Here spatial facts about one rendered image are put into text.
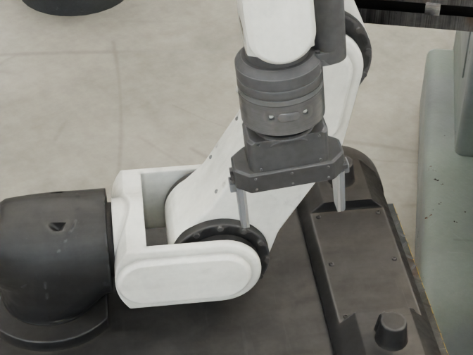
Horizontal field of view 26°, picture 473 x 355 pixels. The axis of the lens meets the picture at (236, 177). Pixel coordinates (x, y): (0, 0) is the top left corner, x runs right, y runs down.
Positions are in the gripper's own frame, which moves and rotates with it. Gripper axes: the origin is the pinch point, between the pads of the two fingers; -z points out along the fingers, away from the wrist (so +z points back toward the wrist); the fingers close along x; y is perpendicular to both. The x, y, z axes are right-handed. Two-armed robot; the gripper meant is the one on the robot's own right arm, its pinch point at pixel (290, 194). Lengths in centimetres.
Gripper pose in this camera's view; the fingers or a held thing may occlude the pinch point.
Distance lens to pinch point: 113.5
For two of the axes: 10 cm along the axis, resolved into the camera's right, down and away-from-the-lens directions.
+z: -1.0, -7.9, -6.1
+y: -1.4, -5.9, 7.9
